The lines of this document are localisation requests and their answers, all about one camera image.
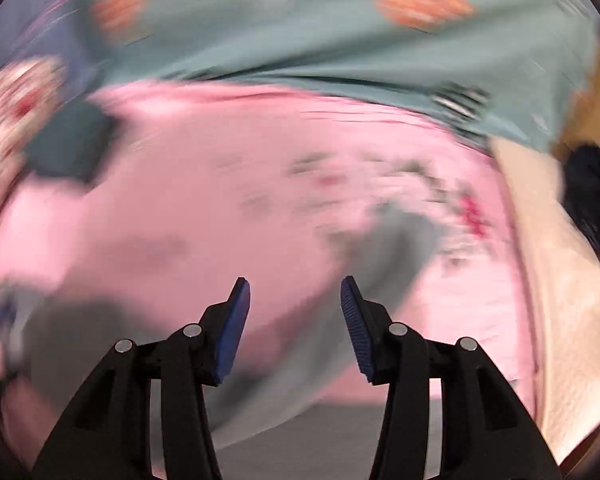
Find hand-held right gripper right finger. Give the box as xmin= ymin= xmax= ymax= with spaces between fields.
xmin=340 ymin=275 xmax=563 ymax=480

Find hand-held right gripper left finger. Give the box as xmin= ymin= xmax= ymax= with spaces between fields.
xmin=32 ymin=276 xmax=251 ymax=480

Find grey pants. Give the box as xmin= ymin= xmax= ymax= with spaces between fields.
xmin=0 ymin=205 xmax=446 ymax=480

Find folded dark teal pants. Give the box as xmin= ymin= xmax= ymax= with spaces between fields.
xmin=22 ymin=100 xmax=118 ymax=183

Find pink floral bed sheet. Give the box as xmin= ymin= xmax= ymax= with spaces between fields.
xmin=0 ymin=80 xmax=536 ymax=480

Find cream quilted pillow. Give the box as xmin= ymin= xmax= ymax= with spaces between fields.
xmin=490 ymin=137 xmax=600 ymax=466

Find dark cloth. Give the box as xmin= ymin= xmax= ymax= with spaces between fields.
xmin=562 ymin=145 xmax=600 ymax=266

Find teal printed bed cover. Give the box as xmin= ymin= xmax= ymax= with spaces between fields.
xmin=60 ymin=0 xmax=600 ymax=153

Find red floral quilt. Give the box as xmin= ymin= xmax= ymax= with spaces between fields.
xmin=0 ymin=57 xmax=68 ymax=261

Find blue cloth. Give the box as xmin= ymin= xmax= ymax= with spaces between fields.
xmin=0 ymin=0 xmax=106 ymax=91

